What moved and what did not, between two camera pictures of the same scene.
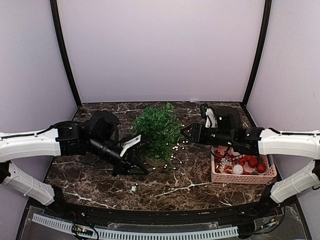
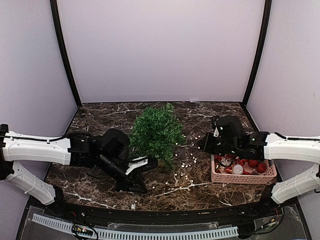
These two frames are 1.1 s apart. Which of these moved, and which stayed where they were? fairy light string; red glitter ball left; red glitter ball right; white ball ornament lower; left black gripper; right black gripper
Moved: left black gripper; fairy light string; right black gripper
Stayed: red glitter ball right; red glitter ball left; white ball ornament lower
